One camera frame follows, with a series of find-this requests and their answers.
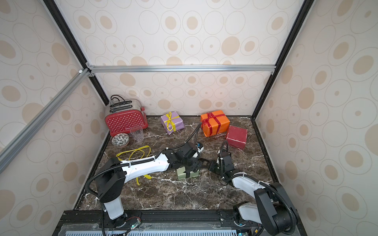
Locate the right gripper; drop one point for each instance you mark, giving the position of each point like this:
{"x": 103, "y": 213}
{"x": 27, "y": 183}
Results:
{"x": 215, "y": 165}

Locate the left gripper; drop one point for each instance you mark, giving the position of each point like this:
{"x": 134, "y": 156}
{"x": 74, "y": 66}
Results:
{"x": 196, "y": 165}

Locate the green gift box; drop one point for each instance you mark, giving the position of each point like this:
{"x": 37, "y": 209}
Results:
{"x": 181, "y": 173}

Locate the black ribbon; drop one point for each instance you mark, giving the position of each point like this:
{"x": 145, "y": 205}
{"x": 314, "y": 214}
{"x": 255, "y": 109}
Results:
{"x": 189, "y": 169}

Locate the dark red gift box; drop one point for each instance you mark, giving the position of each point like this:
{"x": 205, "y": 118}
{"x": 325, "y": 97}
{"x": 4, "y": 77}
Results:
{"x": 237, "y": 137}

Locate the yellow ribbon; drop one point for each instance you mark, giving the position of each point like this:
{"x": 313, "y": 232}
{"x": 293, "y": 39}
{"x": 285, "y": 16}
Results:
{"x": 170, "y": 124}
{"x": 146, "y": 151}

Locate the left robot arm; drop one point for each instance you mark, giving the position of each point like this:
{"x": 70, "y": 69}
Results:
{"x": 108, "y": 183}

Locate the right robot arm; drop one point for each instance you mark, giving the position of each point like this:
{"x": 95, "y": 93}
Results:
{"x": 272, "y": 211}

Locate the yellow ribbon on purple box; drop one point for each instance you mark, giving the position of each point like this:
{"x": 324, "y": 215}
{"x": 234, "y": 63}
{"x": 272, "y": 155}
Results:
{"x": 170, "y": 124}

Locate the purple gift box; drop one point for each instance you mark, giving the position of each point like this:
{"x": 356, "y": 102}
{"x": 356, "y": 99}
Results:
{"x": 179, "y": 123}

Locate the orange gift box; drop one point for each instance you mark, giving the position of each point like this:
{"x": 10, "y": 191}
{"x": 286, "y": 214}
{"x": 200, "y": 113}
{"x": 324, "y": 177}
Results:
{"x": 215, "y": 122}

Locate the red ribbon on orange box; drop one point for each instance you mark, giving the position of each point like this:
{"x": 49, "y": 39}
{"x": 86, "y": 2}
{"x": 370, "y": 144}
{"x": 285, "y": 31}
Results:
{"x": 212, "y": 119}

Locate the clear plastic cup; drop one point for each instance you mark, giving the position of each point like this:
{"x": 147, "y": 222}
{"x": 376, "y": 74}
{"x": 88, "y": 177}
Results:
{"x": 137, "y": 133}

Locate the patterned ceramic bowl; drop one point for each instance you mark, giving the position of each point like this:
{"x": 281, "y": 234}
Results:
{"x": 120, "y": 140}

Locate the red polka dot toaster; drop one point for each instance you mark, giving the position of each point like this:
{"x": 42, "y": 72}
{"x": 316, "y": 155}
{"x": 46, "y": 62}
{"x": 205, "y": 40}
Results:
{"x": 122, "y": 115}

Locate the horizontal aluminium bar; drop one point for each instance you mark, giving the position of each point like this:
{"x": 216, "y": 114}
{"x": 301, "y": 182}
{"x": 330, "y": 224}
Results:
{"x": 181, "y": 68}

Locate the diagonal aluminium bar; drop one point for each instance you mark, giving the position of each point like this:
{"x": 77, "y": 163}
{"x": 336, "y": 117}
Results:
{"x": 18, "y": 143}

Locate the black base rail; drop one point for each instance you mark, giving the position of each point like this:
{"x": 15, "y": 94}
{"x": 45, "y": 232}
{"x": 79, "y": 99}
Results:
{"x": 156, "y": 223}

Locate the black frame post right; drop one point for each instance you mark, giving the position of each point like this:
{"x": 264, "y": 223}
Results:
{"x": 294, "y": 32}

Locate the black frame post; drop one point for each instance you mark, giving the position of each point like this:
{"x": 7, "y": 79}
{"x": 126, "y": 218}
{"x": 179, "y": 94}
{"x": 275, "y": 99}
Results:
{"x": 294, "y": 32}
{"x": 72, "y": 42}

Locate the black frame post left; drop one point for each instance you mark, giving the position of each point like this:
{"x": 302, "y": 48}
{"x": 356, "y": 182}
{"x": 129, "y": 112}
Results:
{"x": 72, "y": 42}

